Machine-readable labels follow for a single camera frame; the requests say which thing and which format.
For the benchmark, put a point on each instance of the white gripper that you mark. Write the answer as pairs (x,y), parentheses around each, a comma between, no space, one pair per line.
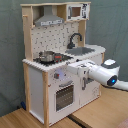
(81,70)

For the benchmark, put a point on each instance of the small silver pot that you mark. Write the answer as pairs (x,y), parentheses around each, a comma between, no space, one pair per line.
(46,56)

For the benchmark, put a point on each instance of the black toy faucet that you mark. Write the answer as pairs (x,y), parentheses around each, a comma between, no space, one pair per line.
(72,42)

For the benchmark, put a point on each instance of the grey cupboard door handle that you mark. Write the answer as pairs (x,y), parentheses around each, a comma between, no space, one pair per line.
(84,83)

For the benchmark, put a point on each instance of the black toy stovetop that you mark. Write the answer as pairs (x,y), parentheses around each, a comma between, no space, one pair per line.
(57,59)

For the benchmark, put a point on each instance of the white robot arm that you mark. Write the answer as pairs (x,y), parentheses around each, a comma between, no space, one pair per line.
(106,73)

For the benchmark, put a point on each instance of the grey toy sink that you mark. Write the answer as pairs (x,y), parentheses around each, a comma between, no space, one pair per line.
(79,51)

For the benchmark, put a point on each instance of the wooden toy kitchen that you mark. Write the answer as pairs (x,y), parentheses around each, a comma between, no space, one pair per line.
(40,84)

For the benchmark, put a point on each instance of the silver range hood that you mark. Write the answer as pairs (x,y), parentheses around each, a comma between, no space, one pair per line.
(48,18)

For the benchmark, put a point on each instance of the left red stove knob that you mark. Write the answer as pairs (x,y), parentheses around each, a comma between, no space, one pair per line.
(56,75)

